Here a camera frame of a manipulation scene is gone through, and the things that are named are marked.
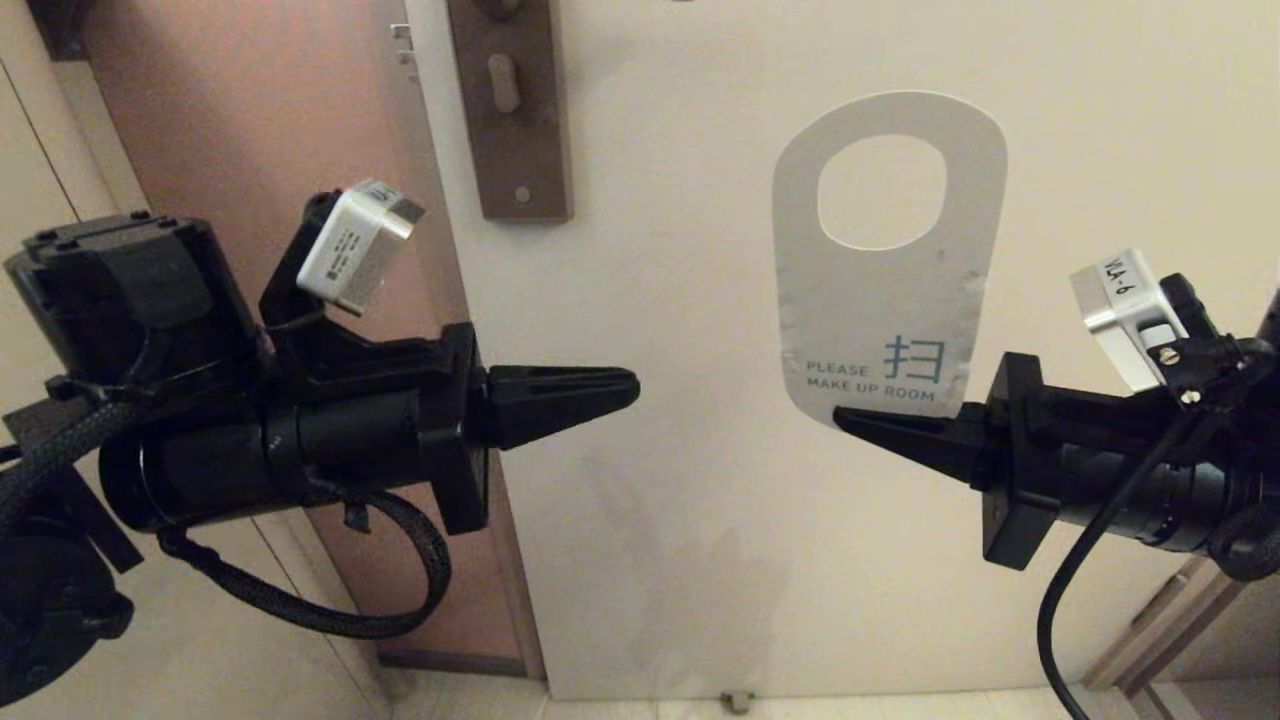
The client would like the brown handle backplate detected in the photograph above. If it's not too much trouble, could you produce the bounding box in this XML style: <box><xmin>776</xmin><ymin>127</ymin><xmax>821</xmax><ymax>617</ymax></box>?
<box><xmin>446</xmin><ymin>0</ymin><xmax>574</xmax><ymax>224</ymax></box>

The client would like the beige door jamb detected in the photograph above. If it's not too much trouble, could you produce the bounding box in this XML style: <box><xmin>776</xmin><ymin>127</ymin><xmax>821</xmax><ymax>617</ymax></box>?
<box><xmin>0</xmin><ymin>0</ymin><xmax>393</xmax><ymax>720</ymax></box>

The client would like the white and blue door hanger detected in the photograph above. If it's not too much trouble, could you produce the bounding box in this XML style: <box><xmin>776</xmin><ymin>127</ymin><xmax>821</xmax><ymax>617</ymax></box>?
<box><xmin>771</xmin><ymin>91</ymin><xmax>1009</xmax><ymax>432</ymax></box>

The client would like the black braided left cable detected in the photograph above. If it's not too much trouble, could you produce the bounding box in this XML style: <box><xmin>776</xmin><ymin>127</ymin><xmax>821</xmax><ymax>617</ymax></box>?
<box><xmin>0</xmin><ymin>398</ymin><xmax>454</xmax><ymax>641</ymax></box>

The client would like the white room door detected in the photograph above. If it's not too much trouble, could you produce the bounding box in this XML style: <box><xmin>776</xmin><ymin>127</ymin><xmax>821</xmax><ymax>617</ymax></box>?
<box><xmin>370</xmin><ymin>0</ymin><xmax>1280</xmax><ymax>701</ymax></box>

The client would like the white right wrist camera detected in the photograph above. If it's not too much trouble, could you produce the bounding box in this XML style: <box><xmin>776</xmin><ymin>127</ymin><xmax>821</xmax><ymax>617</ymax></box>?
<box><xmin>1069</xmin><ymin>249</ymin><xmax>1192</xmax><ymax>394</ymax></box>

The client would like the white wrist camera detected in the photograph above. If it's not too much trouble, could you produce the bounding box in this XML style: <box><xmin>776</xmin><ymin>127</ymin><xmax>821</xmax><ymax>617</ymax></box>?
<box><xmin>1069</xmin><ymin>249</ymin><xmax>1192</xmax><ymax>394</ymax></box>
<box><xmin>297</xmin><ymin>179</ymin><xmax>427</xmax><ymax>319</ymax></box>

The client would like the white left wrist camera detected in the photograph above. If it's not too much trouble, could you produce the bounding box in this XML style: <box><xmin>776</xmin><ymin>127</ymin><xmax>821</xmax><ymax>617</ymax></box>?
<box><xmin>297</xmin><ymin>179</ymin><xmax>427</xmax><ymax>319</ymax></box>

